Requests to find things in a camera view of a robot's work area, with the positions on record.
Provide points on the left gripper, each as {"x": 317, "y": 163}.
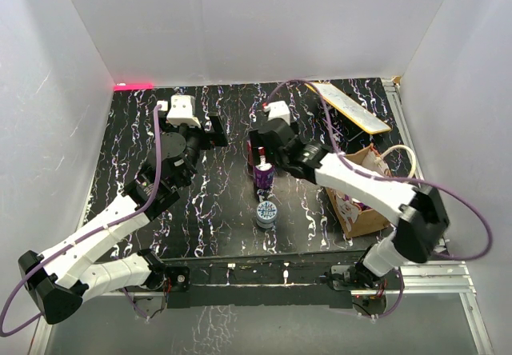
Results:
{"x": 218, "y": 134}

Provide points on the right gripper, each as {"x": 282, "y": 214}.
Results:
{"x": 257, "y": 142}

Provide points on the purple Fanta can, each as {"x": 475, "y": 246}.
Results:
{"x": 263, "y": 175}
{"x": 361, "y": 205}

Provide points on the canvas tote bag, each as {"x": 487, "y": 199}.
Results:
{"x": 354, "y": 222}

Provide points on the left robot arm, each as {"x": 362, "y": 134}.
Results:
{"x": 61, "y": 278}

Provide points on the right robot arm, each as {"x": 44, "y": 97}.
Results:
{"x": 417, "y": 213}

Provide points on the small blue round tin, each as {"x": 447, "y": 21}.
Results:
{"x": 266, "y": 214}

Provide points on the pink tape strip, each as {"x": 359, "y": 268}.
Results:
{"x": 122, "y": 86}

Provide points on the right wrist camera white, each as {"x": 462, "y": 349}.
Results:
{"x": 278, "y": 110}

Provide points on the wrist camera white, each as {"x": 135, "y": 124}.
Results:
{"x": 278, "y": 110}
{"x": 178, "y": 110}

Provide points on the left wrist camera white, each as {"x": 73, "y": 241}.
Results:
{"x": 178, "y": 110}

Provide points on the black front rail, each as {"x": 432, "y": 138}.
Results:
{"x": 319, "y": 278}

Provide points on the aluminium frame rail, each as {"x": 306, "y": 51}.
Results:
{"x": 441, "y": 277}

